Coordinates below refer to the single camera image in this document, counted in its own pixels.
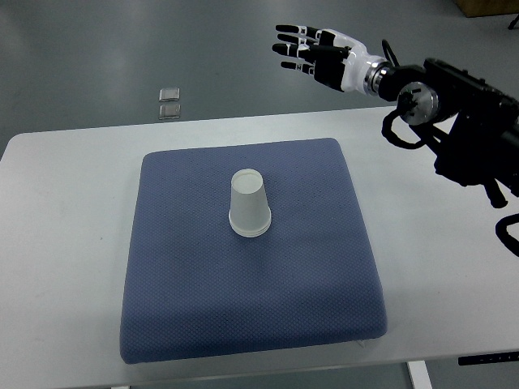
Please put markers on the upper metal floor plate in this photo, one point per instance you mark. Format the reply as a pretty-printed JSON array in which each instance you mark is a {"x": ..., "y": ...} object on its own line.
[{"x": 169, "y": 94}]

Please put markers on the black tripod leg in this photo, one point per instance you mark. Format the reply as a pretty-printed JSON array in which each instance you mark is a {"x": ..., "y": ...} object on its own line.
[{"x": 513, "y": 23}]

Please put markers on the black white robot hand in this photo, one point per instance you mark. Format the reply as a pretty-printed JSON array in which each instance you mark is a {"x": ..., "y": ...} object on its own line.
[{"x": 331, "y": 58}]

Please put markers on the metal floor plate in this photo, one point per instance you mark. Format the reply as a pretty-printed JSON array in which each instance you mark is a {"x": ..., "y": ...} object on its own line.
[
  {"x": 169, "y": 94},
  {"x": 170, "y": 111}
]

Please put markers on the white paper cup on cushion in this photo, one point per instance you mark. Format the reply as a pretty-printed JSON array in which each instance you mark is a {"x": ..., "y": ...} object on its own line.
[{"x": 251, "y": 233}]

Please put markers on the blue grey square cushion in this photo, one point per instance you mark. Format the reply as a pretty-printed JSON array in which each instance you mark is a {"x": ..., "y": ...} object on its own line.
[{"x": 194, "y": 288}]

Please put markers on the black table control panel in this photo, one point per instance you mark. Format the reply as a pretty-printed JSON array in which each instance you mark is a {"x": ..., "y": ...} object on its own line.
[{"x": 489, "y": 358}]

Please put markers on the brown cardboard box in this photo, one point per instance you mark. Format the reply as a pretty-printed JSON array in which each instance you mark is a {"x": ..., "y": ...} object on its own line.
[{"x": 481, "y": 8}]

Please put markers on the white table leg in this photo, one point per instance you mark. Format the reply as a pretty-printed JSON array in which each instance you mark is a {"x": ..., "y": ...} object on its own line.
[{"x": 419, "y": 375}]

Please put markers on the white paper cup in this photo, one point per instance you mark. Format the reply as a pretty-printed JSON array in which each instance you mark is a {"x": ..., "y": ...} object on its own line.
[
  {"x": 249, "y": 209},
  {"x": 251, "y": 233}
]

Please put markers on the lower metal floor plate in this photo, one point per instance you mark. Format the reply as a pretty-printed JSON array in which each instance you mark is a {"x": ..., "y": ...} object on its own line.
[{"x": 170, "y": 111}]

